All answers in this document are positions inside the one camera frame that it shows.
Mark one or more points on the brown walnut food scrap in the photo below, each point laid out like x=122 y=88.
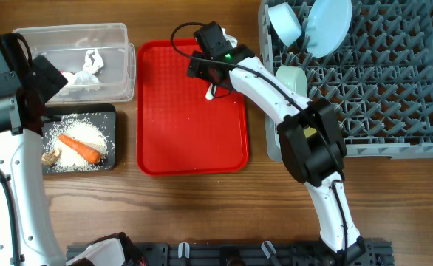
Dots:
x=50 y=158

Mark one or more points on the grey dishwasher rack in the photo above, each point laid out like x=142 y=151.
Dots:
x=380 y=79

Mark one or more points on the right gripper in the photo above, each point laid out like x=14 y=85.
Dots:
x=197 y=65

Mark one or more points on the red serving tray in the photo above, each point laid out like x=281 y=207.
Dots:
x=179 y=131

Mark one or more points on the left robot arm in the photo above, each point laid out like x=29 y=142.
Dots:
x=26 y=234

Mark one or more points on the black food waste tray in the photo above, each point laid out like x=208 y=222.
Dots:
x=102 y=115

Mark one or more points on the white rice grains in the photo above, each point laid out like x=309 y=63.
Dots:
x=80 y=128

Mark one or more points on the yellow plastic cup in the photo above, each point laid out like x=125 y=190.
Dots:
x=309 y=131

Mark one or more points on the clear plastic waste bin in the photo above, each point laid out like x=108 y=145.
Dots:
x=65 y=47

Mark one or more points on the white plastic spoon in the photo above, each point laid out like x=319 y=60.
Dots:
x=210 y=94

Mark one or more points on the white tissue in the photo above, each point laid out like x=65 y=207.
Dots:
x=93 y=63

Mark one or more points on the small light blue bowl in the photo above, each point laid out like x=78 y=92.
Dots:
x=285 y=23

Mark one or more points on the large light blue plate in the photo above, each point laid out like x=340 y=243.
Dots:
x=327 y=26

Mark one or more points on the orange carrot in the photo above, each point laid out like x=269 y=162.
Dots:
x=90 y=154

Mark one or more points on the green bowl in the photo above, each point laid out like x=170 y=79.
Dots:
x=293 y=78

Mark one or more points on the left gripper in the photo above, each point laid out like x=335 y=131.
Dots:
x=49 y=77

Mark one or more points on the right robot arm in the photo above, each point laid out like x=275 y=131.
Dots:
x=317 y=161

